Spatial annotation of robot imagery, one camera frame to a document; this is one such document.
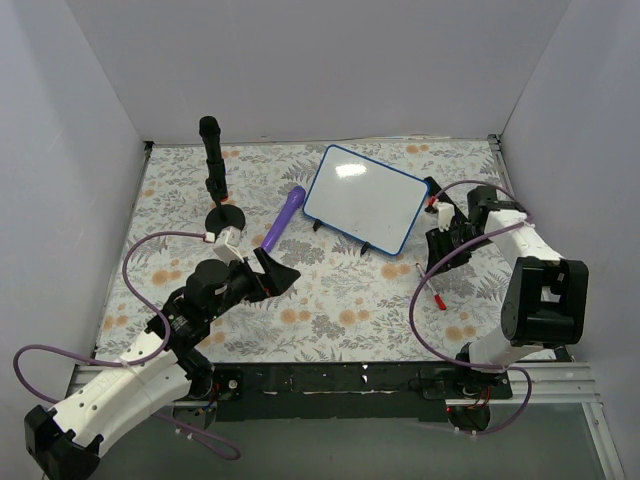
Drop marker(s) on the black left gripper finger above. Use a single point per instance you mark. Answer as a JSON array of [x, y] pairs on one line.
[[275, 276], [262, 292]]

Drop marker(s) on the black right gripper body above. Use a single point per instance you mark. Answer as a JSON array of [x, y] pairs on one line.
[[441, 241]]

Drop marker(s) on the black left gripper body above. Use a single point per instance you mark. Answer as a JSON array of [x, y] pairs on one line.
[[258, 278]]

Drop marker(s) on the red white marker pen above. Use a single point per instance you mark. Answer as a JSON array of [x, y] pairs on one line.
[[430, 287]]

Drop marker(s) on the blue framed whiteboard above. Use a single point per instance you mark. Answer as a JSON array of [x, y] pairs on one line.
[[365, 199]]

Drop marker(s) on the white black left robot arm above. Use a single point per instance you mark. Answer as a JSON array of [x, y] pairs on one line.
[[162, 364]]

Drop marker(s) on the black round microphone stand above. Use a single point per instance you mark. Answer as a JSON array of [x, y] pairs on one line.
[[224, 215]]

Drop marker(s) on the black microphone on stand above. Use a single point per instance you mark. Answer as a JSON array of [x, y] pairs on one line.
[[210, 132]]

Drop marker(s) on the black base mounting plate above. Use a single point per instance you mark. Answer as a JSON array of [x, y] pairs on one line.
[[342, 390]]

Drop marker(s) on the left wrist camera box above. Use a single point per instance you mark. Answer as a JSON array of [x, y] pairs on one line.
[[226, 245]]

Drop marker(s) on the black wire whiteboard stand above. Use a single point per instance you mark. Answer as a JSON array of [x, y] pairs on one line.
[[346, 244]]

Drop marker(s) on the aluminium front rail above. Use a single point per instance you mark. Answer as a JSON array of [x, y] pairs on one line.
[[552, 383]]

